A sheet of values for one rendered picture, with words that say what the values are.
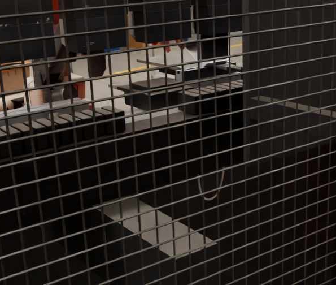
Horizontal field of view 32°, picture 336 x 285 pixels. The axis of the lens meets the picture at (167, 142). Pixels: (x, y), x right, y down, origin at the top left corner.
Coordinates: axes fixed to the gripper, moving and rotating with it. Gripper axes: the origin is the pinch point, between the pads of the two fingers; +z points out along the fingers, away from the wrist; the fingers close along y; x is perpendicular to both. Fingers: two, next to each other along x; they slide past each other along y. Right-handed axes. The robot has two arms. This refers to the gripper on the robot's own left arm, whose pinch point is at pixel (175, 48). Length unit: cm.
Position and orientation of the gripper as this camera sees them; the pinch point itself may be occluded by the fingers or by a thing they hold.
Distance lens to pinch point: 187.2
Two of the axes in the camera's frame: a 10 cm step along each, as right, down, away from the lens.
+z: 3.3, 9.4, -1.3
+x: -4.7, 2.8, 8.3
